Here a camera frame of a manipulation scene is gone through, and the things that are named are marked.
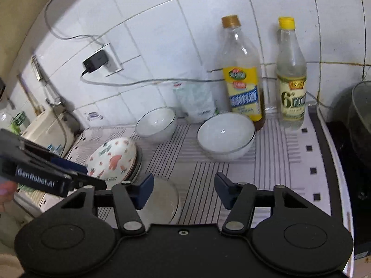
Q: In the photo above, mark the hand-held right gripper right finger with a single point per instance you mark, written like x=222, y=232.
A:
x=224, y=188

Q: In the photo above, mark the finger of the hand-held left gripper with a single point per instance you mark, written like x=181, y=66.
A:
x=91, y=181
x=71, y=165

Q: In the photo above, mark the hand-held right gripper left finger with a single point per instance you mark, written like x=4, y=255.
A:
x=146, y=189

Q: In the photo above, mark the white ribbed bowl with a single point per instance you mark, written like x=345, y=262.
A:
x=156, y=124
x=162, y=202
x=226, y=139

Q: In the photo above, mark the white plate floral print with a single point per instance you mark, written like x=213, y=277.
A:
x=113, y=156

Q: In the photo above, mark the person's left hand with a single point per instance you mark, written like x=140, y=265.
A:
x=5, y=192

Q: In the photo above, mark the striped tablecloth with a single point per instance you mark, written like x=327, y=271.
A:
x=203, y=179

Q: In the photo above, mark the white rice cooker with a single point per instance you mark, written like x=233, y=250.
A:
x=46, y=130

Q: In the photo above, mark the white salt bag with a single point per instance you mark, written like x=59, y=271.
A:
x=195, y=101

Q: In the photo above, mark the cooking wine bottle gold cap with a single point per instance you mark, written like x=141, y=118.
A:
x=240, y=92

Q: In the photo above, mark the black power adapter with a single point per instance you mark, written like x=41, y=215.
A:
x=95, y=61

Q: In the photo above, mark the vinegar bottle yellow cap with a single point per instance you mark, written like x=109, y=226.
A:
x=292, y=92

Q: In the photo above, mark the black gas stove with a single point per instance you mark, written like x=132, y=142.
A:
x=359, y=197

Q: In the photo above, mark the small wall sticker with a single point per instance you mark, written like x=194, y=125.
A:
x=95, y=116

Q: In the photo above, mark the white wall socket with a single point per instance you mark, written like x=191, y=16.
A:
x=114, y=60

